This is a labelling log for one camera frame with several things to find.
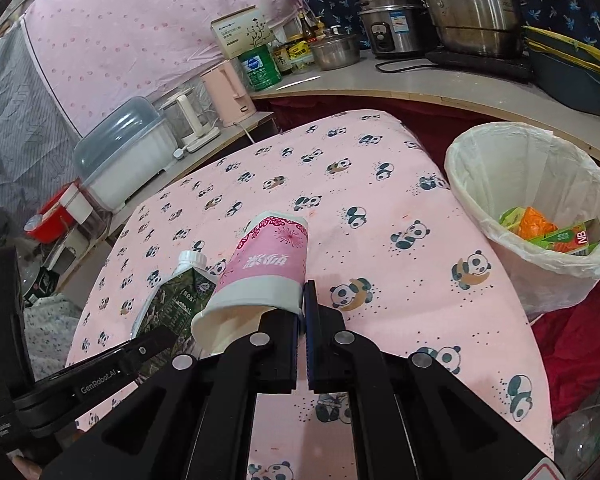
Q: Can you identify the white box with plant print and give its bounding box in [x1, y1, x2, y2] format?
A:
[210, 5, 276, 58]

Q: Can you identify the white plastic bin liner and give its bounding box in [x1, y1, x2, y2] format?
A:
[444, 121, 600, 311]

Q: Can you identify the clear plastic bottle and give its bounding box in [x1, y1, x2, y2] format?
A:
[552, 385, 600, 466]

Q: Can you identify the black power cable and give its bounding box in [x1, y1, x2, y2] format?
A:
[375, 57, 431, 74]

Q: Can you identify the pink electric kettle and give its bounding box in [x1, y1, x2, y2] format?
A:
[200, 59, 256, 128]

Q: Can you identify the blue plastic basin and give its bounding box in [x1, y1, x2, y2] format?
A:
[525, 50, 600, 116]

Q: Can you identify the green milk carton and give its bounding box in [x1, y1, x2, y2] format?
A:
[130, 250, 218, 376]

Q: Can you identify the person's left hand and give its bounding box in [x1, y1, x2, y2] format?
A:
[7, 457, 46, 480]

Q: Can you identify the grey patterned cloth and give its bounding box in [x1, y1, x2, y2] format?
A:
[0, 25, 86, 241]

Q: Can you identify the steel rice cooker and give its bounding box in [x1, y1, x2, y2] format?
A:
[356, 0, 433, 57]

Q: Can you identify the pink paper cup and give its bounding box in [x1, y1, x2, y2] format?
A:
[190, 210, 311, 358]

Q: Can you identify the blue basin with yellow rim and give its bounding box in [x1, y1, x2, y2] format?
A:
[522, 25, 600, 78]

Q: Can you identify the yellow seasoning box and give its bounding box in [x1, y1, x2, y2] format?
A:
[287, 40, 315, 63]

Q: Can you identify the red cloth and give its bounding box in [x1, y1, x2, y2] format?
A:
[530, 305, 600, 426]

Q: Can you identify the green tea drink carton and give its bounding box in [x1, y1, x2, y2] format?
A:
[527, 217, 600, 257]

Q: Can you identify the large steel steamer pot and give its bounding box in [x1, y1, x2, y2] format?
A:
[405, 0, 531, 58]

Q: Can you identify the pink panda print cloth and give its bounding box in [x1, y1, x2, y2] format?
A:
[65, 109, 555, 480]

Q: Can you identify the white trash bin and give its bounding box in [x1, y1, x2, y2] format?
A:
[444, 121, 600, 317]

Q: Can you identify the red plastic container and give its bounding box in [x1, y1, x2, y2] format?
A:
[24, 182, 93, 243]

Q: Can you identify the white glass kettle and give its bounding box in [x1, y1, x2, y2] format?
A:
[160, 87, 221, 153]

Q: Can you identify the black induction cooktop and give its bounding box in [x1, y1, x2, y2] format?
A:
[425, 49, 533, 85]

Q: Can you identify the bottle with white label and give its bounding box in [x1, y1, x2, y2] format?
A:
[272, 42, 293, 77]

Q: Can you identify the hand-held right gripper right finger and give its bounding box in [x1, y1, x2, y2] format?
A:
[304, 280, 553, 480]

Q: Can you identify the small steel pot with lid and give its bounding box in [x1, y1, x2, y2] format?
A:
[310, 27, 362, 72]

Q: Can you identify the pink dotted curtain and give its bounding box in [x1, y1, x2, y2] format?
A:
[20, 0, 311, 136]

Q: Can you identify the grey floral cloth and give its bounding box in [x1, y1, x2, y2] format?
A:
[22, 290, 86, 376]

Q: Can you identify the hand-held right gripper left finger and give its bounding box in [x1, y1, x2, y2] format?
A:
[42, 310, 303, 480]

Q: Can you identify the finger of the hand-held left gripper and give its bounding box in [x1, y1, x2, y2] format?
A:
[11, 330, 176, 415]

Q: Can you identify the orange plastic bag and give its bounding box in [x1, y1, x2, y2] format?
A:
[517, 206, 561, 241]

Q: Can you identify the green tin can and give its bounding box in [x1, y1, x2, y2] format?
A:
[237, 44, 283, 93]

